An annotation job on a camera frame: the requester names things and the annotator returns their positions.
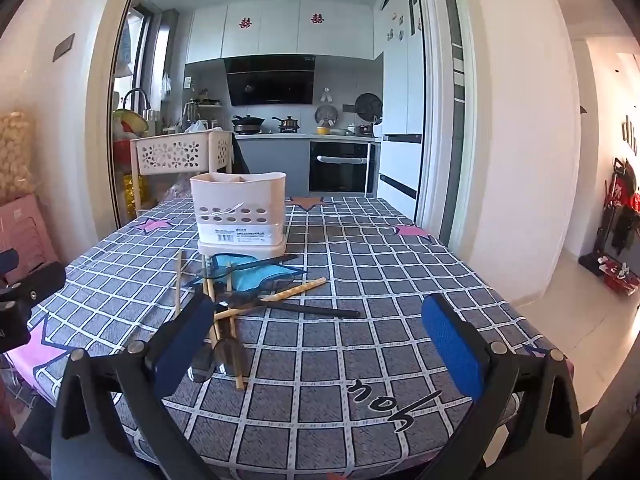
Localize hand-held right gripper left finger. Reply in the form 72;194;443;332
50;291;217;480

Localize bag of beige snacks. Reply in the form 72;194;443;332
0;111;38;202

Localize countertop dish rack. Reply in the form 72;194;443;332
187;97;223;122

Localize patterned bamboo chopstick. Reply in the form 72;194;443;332
214;277;328;321

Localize black wok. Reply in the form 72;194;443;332
232;115;266;134

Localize black hanging bag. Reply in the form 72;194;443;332
607;157;640;256

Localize white fridge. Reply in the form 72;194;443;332
375;0;426;221

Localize green yellow bowl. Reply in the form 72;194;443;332
114;109;148;136

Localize cream plastic utensil holder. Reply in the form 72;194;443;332
190;172;288;257

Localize clear plastic bag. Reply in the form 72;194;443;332
162;180;193;202

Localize grey checked tablecloth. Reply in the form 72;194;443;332
0;195;568;480

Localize cream plastic storage cart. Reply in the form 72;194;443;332
130;129;234;211

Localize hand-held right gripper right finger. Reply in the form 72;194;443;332
417;294;583;480

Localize wooden chopstick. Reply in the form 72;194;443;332
174;251;183;322
202;257;246;391

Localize group of fridge magnets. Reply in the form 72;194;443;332
387;0;421;43

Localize white upper cabinets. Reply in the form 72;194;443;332
186;0;376;63

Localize gold foil decoration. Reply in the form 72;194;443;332
122;175;149;217

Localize black range hood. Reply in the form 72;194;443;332
224;54;317;107

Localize pink plastic stool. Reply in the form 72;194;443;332
0;192;63;267

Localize round black hanging pan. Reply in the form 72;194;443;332
356;92;383;123

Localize red floor box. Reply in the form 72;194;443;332
597;257;640;296

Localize black built-in oven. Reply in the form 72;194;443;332
309;141;376;196

